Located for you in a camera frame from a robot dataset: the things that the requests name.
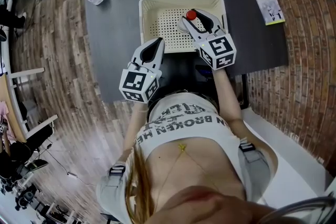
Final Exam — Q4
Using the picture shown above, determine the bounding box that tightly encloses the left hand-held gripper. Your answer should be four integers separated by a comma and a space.
119, 37, 166, 104

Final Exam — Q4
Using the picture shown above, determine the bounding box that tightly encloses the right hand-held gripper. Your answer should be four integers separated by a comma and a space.
181, 9, 237, 71

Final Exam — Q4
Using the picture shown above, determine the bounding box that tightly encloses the red-capped small bottle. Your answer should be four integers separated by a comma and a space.
177, 9, 197, 35

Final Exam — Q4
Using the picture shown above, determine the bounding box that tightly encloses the cream perforated plastic basket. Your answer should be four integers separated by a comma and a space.
138, 0, 227, 54

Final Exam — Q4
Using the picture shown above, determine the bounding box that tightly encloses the person's left forearm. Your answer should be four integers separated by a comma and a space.
119, 101, 148, 163

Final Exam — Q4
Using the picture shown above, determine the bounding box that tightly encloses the person's right forearm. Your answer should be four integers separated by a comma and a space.
212, 68, 244, 124

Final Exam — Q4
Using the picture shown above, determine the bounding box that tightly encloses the dark grey table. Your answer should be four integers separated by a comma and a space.
83, 0, 289, 104

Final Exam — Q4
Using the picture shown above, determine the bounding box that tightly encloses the black belt-mounted device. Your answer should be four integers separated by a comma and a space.
195, 64, 214, 82

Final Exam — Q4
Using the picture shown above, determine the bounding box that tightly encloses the yellow-green paperback book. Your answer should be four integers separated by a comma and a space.
249, 0, 286, 26

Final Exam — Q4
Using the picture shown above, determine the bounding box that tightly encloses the person's white printed shirt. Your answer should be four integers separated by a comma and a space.
132, 91, 247, 192

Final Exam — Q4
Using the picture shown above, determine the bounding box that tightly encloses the gold pendant necklace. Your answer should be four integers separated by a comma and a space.
157, 143, 221, 192

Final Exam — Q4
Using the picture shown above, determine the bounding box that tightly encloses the grey harness strap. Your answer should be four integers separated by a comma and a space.
96, 161, 132, 218
238, 138, 272, 200

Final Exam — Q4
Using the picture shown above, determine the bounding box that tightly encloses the wooden table with white frame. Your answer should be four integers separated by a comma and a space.
0, 67, 58, 143

